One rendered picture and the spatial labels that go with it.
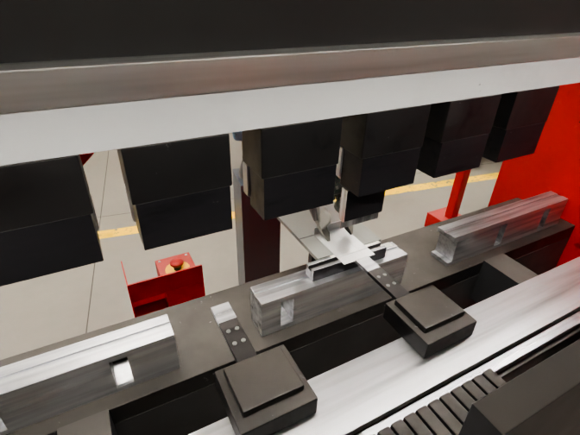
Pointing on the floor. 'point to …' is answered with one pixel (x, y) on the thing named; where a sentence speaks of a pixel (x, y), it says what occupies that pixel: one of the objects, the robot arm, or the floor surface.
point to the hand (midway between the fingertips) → (337, 233)
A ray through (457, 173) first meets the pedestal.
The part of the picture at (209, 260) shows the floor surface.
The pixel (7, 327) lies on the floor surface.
